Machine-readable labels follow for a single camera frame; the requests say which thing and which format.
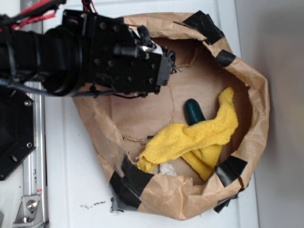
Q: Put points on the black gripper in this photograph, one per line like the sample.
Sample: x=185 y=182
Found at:
x=120 y=56

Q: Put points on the metal corner bracket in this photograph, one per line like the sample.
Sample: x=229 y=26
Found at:
x=30 y=213

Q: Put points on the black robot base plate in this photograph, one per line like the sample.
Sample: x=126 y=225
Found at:
x=17 y=130

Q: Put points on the dark green plastic cucumber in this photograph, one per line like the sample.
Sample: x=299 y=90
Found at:
x=193 y=112

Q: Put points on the yellow terry cloth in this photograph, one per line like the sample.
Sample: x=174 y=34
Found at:
x=199 y=145

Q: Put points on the aluminium extrusion rail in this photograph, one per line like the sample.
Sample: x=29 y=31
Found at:
x=34 y=166

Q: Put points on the brown paper bag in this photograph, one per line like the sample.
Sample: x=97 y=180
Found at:
x=120 y=128

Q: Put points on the crumpled white paper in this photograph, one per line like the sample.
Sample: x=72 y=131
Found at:
x=165 y=169

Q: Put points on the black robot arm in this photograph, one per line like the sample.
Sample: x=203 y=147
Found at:
x=45 y=64

